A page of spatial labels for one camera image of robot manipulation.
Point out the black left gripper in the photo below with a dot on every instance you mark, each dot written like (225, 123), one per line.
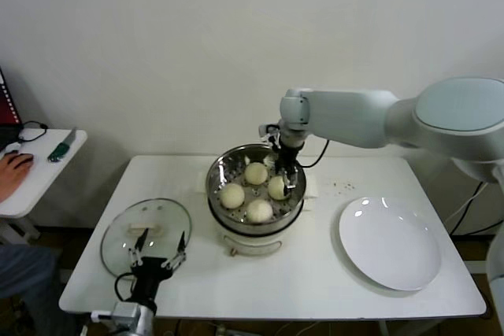
(151, 275)

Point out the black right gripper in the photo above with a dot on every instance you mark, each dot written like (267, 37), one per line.
(287, 159)

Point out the white steamed baozi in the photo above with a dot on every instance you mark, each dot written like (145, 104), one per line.
(256, 173)
(259, 210)
(276, 188)
(231, 196)

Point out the round glass lid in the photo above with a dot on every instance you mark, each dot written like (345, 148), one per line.
(118, 230)

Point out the pale left robot arm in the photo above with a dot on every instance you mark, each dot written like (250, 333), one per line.
(143, 322)

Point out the pale right robot arm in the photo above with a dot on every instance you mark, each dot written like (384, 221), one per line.
(354, 115)

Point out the stainless steel steamer basket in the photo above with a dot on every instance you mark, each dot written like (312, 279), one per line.
(216, 172)

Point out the person's bare hand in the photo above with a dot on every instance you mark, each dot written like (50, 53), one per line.
(12, 176)

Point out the scattered dark crumbs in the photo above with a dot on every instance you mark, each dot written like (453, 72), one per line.
(348, 185)

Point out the white round plate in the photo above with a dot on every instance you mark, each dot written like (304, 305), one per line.
(386, 241)

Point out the white side table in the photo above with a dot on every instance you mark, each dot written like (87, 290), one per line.
(47, 178)

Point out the black laptop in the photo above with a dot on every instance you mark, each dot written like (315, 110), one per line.
(6, 115)

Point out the right wrist camera unit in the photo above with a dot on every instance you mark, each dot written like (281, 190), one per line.
(271, 133)

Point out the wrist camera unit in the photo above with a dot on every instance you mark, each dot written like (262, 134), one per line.
(271, 133)
(124, 312)

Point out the left wrist camera unit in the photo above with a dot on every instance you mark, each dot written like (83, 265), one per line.
(124, 312)

